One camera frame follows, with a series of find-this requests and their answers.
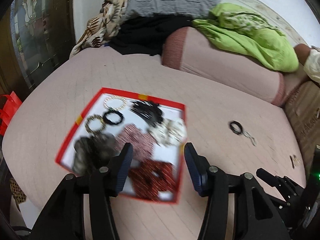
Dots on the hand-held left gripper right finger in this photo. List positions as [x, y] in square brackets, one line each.
[193, 165]

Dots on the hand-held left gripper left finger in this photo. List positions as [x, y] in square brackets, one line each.
[123, 165]

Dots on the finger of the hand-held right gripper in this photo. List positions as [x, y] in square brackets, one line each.
[282, 187]

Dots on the red polka dot scrunchie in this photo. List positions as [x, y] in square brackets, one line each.
[145, 180]

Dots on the red cardboard box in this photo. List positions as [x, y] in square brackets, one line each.
[167, 155]

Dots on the red plaid scrunchie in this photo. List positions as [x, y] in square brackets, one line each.
[140, 140]

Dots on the grey organza scrunchie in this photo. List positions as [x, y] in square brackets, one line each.
[92, 150]

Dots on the white polka dot scrunchie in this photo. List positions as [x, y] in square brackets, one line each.
[167, 132]

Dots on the black hair claw clip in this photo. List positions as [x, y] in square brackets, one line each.
[147, 112]

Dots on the small hair clip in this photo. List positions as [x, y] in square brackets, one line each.
[294, 160]

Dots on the pink quilted pillow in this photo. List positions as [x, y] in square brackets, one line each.
[225, 65]

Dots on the leopard print cloth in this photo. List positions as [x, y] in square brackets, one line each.
[17, 190]

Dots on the red bag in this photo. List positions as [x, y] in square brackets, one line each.
[7, 110]

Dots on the black cloth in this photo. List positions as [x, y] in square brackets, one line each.
[145, 35]

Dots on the green cloth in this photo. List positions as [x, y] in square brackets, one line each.
[250, 40]

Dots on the floral patterned cloth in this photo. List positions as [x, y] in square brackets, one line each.
[105, 25]

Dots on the wooden door with glass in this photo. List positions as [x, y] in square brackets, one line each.
[32, 42]

